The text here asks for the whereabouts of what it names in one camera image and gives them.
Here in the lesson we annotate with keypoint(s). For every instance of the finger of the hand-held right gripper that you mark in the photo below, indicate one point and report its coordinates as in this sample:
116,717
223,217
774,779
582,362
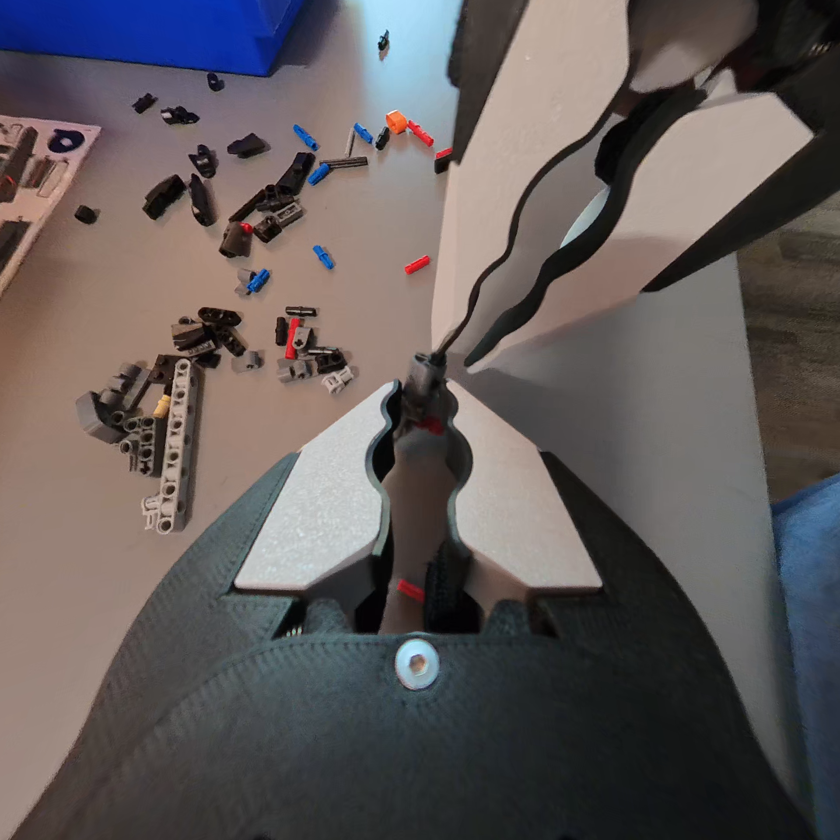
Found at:
525,98
689,197

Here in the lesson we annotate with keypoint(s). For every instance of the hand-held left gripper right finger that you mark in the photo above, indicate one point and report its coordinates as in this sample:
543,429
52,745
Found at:
525,518

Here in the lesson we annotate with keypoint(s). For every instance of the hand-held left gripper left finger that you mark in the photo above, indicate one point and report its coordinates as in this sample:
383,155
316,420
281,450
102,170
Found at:
308,518

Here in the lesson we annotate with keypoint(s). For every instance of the small lego subassembly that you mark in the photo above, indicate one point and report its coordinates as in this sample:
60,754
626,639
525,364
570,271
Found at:
420,387

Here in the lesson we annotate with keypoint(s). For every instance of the long red lego pin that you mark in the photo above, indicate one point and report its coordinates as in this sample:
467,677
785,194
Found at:
420,131

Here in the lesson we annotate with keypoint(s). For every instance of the orange lego piece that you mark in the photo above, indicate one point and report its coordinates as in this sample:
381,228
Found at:
394,121

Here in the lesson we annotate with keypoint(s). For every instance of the pale grey lego axle joiner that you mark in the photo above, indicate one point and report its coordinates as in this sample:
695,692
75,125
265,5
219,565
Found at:
338,379

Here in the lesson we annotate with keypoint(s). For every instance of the black lego subassembly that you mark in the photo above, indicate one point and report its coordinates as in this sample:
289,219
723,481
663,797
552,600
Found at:
328,359

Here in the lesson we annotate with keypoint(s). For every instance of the grey beam lego subassembly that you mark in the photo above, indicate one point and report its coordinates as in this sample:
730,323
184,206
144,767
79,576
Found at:
174,426

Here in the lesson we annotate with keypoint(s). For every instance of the blue lego pin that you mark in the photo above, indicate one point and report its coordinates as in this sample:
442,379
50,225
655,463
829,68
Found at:
259,279
305,136
363,133
323,257
319,174

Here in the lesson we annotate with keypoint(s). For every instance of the small dark grey lego piece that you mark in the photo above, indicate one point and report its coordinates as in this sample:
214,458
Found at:
248,361

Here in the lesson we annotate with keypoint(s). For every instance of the red lego axle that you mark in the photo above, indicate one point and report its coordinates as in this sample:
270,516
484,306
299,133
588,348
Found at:
292,341

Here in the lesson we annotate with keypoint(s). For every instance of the dark grey cross-hole lego piece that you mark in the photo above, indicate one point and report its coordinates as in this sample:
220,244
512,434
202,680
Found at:
305,338

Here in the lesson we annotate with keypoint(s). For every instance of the black lego pin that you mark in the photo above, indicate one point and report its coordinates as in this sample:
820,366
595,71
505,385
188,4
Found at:
300,310

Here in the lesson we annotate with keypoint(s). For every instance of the black lego panel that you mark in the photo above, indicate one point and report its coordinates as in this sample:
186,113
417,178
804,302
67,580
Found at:
190,334

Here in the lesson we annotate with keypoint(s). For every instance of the black holed lego beam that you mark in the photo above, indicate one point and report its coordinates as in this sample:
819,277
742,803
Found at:
220,317

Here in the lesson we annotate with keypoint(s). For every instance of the scattered black lego pieces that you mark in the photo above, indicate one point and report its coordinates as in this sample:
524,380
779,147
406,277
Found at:
164,197

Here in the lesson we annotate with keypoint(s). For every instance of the lego sticker sheet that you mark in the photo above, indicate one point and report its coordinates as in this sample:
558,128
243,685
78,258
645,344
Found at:
39,197

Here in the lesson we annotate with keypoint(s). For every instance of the person's blue sweater torso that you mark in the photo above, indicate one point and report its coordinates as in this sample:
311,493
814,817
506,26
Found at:
807,656

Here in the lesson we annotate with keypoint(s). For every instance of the blue plastic bin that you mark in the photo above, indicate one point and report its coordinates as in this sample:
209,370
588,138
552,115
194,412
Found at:
131,26

